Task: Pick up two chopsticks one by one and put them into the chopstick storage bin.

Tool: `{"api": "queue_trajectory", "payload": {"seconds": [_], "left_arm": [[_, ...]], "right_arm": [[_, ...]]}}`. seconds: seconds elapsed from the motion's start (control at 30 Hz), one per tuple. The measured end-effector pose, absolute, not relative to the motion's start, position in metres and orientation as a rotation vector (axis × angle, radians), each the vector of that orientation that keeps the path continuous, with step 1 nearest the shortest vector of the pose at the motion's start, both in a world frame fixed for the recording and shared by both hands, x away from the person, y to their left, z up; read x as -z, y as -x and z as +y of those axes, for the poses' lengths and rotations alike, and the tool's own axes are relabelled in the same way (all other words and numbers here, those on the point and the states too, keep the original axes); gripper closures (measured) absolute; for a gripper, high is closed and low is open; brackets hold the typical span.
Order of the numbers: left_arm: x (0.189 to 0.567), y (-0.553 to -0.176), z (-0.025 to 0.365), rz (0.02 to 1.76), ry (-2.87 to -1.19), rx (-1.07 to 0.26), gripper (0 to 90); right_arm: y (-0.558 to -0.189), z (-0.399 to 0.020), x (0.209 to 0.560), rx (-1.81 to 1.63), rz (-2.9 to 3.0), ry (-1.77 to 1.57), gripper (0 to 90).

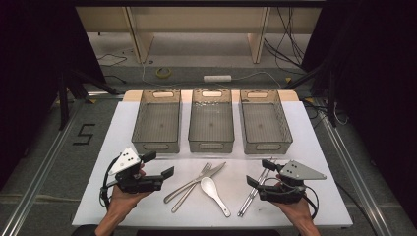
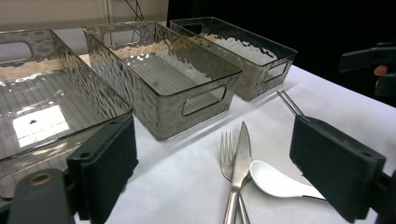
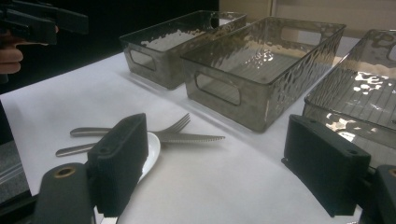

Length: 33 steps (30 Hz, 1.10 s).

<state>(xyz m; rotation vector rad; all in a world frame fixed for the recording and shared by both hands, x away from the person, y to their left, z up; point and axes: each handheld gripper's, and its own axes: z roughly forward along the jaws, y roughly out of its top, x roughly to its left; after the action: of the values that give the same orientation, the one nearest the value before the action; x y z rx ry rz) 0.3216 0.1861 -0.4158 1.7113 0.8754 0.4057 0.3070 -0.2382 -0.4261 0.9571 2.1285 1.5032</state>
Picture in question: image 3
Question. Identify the metal fork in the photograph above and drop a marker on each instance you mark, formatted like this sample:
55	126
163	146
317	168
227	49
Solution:
177	125

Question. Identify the silver fork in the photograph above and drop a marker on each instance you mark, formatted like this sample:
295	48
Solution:
193	138

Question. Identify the smoky clear plastic bin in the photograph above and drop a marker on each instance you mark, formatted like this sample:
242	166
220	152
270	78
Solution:
358	102
162	68
249	113

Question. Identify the white table cover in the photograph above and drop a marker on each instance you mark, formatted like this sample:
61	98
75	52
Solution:
218	186

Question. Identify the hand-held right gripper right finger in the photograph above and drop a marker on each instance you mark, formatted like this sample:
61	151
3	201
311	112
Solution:
323	165

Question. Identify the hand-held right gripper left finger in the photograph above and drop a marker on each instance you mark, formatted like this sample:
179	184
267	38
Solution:
120	168

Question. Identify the metal floor rail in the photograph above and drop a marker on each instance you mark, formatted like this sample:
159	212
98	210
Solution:
9	178

